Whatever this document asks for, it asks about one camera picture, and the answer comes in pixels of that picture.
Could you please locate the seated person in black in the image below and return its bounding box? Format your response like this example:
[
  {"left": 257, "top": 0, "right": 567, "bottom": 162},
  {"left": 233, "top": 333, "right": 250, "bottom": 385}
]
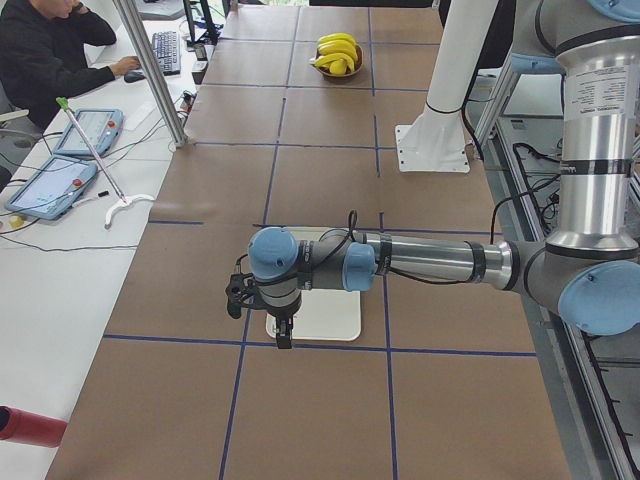
[{"left": 1, "top": 0, "right": 140, "bottom": 130}]

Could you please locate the white rectangular bear plate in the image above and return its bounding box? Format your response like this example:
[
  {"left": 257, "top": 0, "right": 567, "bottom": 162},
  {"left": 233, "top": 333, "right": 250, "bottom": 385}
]
[{"left": 265, "top": 226, "right": 362, "bottom": 343}]

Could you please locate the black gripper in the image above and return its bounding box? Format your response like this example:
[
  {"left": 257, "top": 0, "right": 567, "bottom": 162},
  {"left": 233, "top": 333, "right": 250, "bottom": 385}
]
[{"left": 259, "top": 284, "right": 302, "bottom": 349}]

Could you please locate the bright yellow banana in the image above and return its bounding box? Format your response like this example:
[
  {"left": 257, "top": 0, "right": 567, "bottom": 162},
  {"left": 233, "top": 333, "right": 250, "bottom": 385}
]
[{"left": 317, "top": 32, "right": 357, "bottom": 46}]

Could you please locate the aluminium frame post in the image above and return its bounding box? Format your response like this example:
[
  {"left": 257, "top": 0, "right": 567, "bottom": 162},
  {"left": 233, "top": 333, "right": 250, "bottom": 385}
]
[{"left": 114, "top": 0, "right": 187, "bottom": 148}]

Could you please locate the black computer keyboard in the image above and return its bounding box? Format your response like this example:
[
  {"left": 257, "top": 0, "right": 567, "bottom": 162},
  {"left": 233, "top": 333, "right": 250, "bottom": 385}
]
[{"left": 151, "top": 31, "right": 181, "bottom": 76}]

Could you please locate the dark yellow banana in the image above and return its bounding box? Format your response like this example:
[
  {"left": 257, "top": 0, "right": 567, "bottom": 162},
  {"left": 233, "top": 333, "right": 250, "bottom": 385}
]
[{"left": 317, "top": 40, "right": 357, "bottom": 58}]

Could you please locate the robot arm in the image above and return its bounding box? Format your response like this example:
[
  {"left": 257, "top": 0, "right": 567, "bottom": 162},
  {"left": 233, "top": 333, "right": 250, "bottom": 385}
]
[{"left": 226, "top": 1, "right": 639, "bottom": 348}]

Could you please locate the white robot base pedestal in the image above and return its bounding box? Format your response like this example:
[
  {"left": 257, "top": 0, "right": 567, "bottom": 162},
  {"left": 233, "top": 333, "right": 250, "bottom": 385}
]
[{"left": 395, "top": 0, "right": 515, "bottom": 174}]

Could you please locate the black computer mouse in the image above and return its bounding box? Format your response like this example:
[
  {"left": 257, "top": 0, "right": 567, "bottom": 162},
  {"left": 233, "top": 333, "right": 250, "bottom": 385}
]
[{"left": 124, "top": 70, "right": 146, "bottom": 83}]

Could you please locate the yellow banana in basket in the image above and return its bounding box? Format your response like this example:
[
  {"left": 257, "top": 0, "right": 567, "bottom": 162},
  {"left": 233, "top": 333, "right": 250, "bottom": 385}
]
[{"left": 354, "top": 44, "right": 363, "bottom": 72}]

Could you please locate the blue teach pendant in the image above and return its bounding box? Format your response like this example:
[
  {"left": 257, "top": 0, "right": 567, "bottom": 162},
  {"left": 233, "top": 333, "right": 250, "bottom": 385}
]
[
  {"left": 5, "top": 155, "right": 98, "bottom": 220},
  {"left": 53, "top": 109, "right": 124, "bottom": 158}
]

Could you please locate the upper blue teach pendant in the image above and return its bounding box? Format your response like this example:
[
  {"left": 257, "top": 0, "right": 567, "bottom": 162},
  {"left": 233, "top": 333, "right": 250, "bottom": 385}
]
[{"left": 53, "top": 109, "right": 124, "bottom": 158}]

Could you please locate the red cylinder bottle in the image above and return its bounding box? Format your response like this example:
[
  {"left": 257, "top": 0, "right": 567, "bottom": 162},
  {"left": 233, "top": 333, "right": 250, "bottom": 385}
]
[{"left": 1, "top": 406, "right": 67, "bottom": 448}]

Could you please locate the lower blue teach pendant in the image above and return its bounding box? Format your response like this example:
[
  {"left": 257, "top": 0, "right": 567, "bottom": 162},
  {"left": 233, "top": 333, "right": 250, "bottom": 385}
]
[{"left": 5, "top": 155, "right": 98, "bottom": 220}]

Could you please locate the woven wicker fruit basket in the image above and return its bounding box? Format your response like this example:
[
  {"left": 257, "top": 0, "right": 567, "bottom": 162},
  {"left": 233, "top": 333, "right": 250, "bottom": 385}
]
[{"left": 310, "top": 45, "right": 363, "bottom": 78}]

